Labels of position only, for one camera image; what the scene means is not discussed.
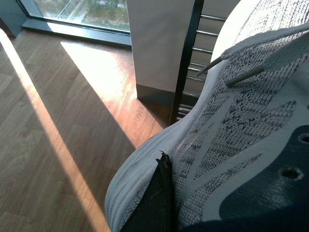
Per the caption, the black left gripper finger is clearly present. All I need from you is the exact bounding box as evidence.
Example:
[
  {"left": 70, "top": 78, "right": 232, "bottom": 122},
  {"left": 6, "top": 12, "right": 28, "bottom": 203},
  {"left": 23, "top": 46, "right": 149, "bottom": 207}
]
[{"left": 121, "top": 151, "right": 173, "bottom": 232}]

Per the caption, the grey sneaker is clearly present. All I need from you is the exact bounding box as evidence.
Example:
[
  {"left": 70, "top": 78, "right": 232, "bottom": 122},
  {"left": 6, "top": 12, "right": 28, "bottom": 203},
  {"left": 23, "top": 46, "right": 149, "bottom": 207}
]
[{"left": 105, "top": 0, "right": 309, "bottom": 232}]

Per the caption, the black metal shoe rack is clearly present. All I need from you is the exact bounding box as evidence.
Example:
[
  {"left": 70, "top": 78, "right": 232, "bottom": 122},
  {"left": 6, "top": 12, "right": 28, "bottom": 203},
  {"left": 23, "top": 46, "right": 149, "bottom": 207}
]
[{"left": 170, "top": 0, "right": 226, "bottom": 125}]

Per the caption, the dark window frame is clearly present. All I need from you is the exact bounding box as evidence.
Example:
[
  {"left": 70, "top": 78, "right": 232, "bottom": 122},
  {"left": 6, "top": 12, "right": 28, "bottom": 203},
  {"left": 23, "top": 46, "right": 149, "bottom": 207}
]
[{"left": 0, "top": 0, "right": 132, "bottom": 50}]

